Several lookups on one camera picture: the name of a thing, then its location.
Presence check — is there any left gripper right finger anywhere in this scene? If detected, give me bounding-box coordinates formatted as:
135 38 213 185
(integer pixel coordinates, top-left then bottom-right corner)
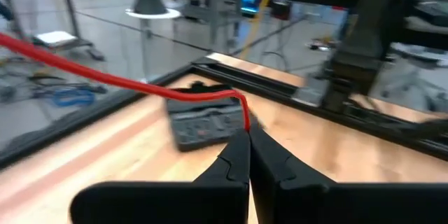
248 125 448 224

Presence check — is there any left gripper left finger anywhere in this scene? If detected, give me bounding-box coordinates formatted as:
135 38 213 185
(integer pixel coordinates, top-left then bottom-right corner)
69 129 251 224

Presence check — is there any thin red wire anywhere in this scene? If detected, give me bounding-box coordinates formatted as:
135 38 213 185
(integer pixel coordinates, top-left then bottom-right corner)
0 31 252 132

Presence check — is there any open black tool case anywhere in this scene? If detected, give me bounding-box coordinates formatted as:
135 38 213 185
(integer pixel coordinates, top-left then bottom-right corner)
164 80 260 153

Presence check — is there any black aluminium table frame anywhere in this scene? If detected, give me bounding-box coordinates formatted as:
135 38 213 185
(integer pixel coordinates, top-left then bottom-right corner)
0 52 448 169

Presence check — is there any blue floor cable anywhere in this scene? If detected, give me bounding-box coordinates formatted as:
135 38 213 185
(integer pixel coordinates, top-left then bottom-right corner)
51 88 97 108

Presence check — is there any white round pedestal stand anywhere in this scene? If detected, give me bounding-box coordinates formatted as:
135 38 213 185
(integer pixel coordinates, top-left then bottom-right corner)
125 6 183 82

